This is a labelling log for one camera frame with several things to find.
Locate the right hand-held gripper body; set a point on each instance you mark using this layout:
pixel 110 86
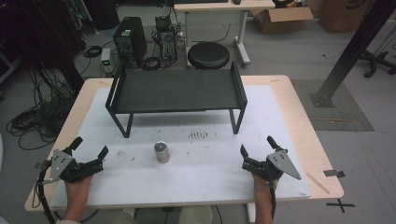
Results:
pixel 277 165

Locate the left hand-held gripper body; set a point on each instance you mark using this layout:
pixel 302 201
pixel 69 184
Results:
pixel 67 169

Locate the person's right hand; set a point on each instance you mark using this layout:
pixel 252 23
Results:
pixel 263 184

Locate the person's left hand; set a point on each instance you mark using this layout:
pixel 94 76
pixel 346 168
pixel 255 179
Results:
pixel 77 191

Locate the thin wooden stick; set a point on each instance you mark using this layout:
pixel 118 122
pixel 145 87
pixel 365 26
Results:
pixel 317 183

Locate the white table mat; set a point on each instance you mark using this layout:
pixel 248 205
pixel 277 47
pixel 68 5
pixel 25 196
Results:
pixel 199 180

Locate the black tape strip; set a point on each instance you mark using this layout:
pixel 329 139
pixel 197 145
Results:
pixel 333 173

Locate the silver metal can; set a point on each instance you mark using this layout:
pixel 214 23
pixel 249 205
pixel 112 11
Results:
pixel 162 153

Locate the person's left leg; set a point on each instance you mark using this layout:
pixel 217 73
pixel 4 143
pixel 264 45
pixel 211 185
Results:
pixel 124 216

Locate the person's leg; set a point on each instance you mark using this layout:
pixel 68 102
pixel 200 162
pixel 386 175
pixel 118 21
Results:
pixel 124 216
pixel 196 215

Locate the black tape cross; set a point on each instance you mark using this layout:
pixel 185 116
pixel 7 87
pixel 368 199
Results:
pixel 340 205

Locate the grey floor mat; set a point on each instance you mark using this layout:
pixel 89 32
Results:
pixel 345 115

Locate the person's right leg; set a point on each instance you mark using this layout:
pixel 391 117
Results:
pixel 196 215

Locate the white power supply unit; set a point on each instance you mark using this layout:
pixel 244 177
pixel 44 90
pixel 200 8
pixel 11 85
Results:
pixel 106 60

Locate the black metal shelf rack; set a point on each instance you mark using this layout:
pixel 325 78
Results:
pixel 177 90

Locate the black round stool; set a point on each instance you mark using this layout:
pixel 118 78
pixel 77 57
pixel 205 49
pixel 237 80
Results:
pixel 208 55

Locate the black computer tower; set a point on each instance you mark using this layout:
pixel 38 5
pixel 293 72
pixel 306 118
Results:
pixel 132 40

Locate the open cardboard box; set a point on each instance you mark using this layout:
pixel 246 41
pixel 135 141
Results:
pixel 280 20

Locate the open electronics case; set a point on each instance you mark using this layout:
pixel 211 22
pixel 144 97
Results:
pixel 165 39

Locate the office chair base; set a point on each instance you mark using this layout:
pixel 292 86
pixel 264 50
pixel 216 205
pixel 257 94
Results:
pixel 375 60

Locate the closed cardboard box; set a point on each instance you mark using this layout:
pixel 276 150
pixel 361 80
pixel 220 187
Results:
pixel 345 15

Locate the white background desk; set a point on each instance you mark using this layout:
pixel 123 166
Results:
pixel 218 6

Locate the black metal post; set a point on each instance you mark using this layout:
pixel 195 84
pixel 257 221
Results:
pixel 351 51

